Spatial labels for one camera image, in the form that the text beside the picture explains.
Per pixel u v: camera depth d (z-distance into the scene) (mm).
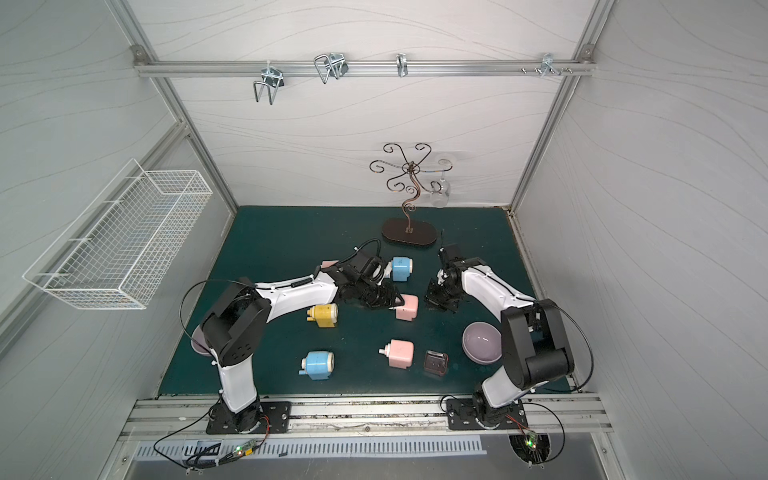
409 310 861
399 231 1108
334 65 765
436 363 820
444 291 762
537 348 450
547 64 763
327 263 955
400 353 778
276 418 736
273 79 783
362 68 785
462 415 733
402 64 783
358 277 719
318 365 748
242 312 550
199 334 820
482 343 837
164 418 749
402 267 950
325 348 842
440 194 1024
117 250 684
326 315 839
